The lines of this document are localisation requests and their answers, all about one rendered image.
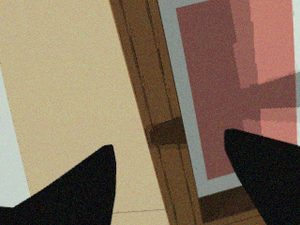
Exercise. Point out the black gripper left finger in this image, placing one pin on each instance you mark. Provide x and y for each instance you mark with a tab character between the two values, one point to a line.
83	196

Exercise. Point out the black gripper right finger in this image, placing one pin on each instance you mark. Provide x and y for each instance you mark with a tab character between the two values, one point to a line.
269	171

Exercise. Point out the brown flat board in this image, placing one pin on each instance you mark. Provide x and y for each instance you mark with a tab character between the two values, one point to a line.
69	93

